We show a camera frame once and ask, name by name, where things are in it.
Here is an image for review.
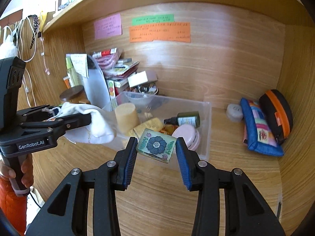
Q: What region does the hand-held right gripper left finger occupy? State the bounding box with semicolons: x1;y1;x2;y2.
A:
25;137;138;236

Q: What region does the orange candy wrapper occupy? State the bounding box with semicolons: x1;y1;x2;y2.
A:
159;125;179;135

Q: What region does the white plastic bag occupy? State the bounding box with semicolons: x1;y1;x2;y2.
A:
0;26;19;59

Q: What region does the black patterned strap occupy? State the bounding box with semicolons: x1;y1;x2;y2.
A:
30;15;40;50

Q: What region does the pale yellow tube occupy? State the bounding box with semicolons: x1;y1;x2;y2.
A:
133;118;164;137

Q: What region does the white cable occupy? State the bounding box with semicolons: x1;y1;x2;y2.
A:
15;17;37;106

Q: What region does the black and orange case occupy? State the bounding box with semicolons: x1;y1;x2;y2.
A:
258;90;293;145

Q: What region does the pink paper note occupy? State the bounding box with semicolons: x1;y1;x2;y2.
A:
94;13;123;40

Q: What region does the clear plastic bin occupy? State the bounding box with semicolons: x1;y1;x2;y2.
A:
102;91;212;161

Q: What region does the orange paper note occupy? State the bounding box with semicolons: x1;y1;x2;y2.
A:
129;22;191;43

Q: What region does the green paper note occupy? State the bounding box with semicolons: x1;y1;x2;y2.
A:
132;14;175;26

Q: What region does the black thin cable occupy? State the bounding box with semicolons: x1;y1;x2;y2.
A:
28;192;42;207

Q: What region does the pink round case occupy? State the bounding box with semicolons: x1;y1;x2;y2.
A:
171;124;202;150

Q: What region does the wooden desktop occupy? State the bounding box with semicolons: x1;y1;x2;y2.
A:
32;96;282;236

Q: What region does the jar with dark wooden lid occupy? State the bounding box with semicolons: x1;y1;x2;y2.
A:
60;86;91;105

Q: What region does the white cloth pouch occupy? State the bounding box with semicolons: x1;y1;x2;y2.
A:
50;102;116;144

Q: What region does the person's left hand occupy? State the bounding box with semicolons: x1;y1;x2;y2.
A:
0;155;34;190

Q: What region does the stack of sticker cards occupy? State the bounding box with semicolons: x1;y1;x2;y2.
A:
106;59;139;81

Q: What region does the pink hair ties package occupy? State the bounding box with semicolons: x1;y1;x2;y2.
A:
92;49;122;74

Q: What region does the white handwritten notepad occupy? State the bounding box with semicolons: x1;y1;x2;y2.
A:
70;53;89;78

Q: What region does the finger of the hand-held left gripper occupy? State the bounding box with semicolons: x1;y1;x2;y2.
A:
19;113;92;142
16;104;62;122

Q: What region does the white cardboard box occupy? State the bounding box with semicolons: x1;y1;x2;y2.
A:
127;71;148;87

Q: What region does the blue patchwork pouch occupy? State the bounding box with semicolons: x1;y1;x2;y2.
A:
240;98;284;156

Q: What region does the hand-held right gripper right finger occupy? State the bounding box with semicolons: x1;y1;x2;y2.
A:
175;136;286;236

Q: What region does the translucent file holder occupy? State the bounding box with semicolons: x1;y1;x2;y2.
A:
85;54;111;109

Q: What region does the dark green spray bottle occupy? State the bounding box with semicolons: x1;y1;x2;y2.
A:
164;111;200;128

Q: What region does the fruit sticker sheet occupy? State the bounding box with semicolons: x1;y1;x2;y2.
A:
106;79;117;101

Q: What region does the white round case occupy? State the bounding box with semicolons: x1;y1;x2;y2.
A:
226;104;244;121

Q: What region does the white earphone cord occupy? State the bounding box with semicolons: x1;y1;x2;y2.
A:
39;33;51;75

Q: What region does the bowl of small trinkets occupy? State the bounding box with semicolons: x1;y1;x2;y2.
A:
128;84;159;96

